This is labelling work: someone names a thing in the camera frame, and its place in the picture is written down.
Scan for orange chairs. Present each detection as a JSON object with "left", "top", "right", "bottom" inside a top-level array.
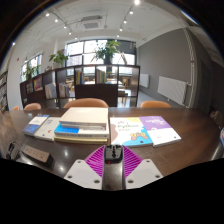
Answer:
[{"left": 12, "top": 97, "right": 173, "bottom": 111}]

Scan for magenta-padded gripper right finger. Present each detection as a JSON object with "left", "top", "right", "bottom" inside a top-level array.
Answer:
[{"left": 121, "top": 145, "right": 164, "bottom": 191}]

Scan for large white wall radiator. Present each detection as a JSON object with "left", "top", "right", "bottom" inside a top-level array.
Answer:
[{"left": 157, "top": 75, "right": 188, "bottom": 106}]

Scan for tall bookshelf with books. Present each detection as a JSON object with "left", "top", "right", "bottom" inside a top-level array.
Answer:
[{"left": 0, "top": 69, "right": 9, "bottom": 113}]

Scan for blue-covered book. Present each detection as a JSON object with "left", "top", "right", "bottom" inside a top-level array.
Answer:
[{"left": 22, "top": 114, "right": 50, "bottom": 137}]

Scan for ceiling air conditioner unit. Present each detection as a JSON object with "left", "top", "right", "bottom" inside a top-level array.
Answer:
[{"left": 79, "top": 14, "right": 104, "bottom": 31}]

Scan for olive-edged book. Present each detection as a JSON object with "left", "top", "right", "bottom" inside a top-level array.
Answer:
[{"left": 53, "top": 133, "right": 110, "bottom": 145}]

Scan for dark open shelf unit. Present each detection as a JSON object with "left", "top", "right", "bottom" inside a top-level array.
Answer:
[{"left": 19, "top": 64, "right": 141, "bottom": 109}]

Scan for purple and white book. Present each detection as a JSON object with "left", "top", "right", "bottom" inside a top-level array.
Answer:
[{"left": 138, "top": 115, "right": 183, "bottom": 148}]

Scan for ceiling spot lights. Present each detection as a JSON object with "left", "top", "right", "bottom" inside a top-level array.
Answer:
[{"left": 11, "top": 0, "right": 141, "bottom": 46}]

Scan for large beige book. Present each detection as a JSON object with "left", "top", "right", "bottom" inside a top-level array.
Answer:
[{"left": 59, "top": 106, "right": 110, "bottom": 131}]

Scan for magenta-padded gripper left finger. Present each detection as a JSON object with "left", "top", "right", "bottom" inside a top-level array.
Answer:
[{"left": 63, "top": 145, "right": 106, "bottom": 191}]

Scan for small white wall radiator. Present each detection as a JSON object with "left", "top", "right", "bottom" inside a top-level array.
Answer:
[{"left": 139, "top": 73, "right": 150, "bottom": 89}]

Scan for white-covered book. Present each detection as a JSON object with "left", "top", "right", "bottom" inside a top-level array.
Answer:
[{"left": 33, "top": 116, "right": 63, "bottom": 142}]

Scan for green potted plant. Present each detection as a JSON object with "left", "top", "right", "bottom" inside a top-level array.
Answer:
[
  {"left": 94, "top": 39, "right": 122, "bottom": 65},
  {"left": 23, "top": 63, "right": 41, "bottom": 81},
  {"left": 49, "top": 49, "right": 69, "bottom": 68}
]

